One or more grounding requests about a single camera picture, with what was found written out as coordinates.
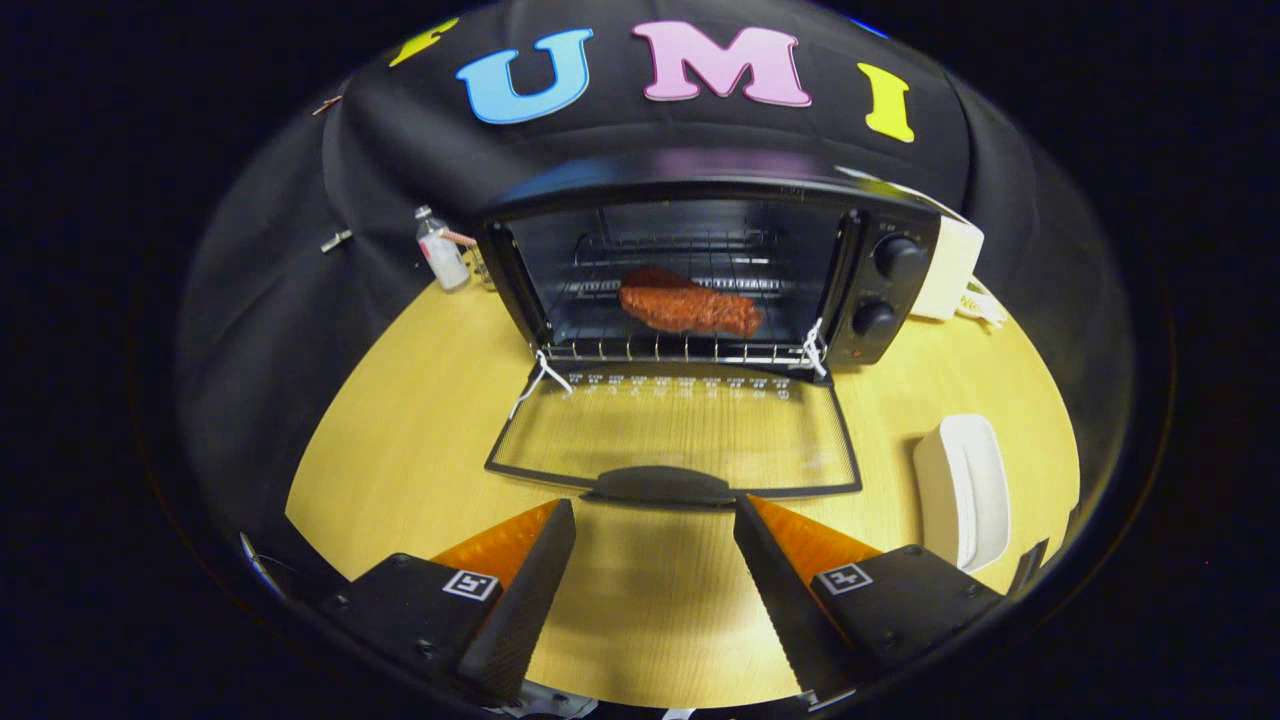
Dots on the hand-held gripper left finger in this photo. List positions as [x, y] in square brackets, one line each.
[522, 600]

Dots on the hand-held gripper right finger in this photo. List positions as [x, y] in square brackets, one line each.
[780, 600]

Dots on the reddish-brown meat steak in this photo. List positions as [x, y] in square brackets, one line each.
[690, 305]

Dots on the black toaster oven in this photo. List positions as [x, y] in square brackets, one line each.
[690, 175]

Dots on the white slot toaster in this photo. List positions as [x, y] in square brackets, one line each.
[955, 265]

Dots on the white ribbed rectangular plate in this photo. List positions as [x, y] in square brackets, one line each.
[965, 490]

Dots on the clear plastic bottle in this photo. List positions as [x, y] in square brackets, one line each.
[442, 255]

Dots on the silver metal clip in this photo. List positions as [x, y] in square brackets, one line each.
[336, 241]

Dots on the pink clothes clip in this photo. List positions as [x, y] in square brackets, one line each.
[327, 105]

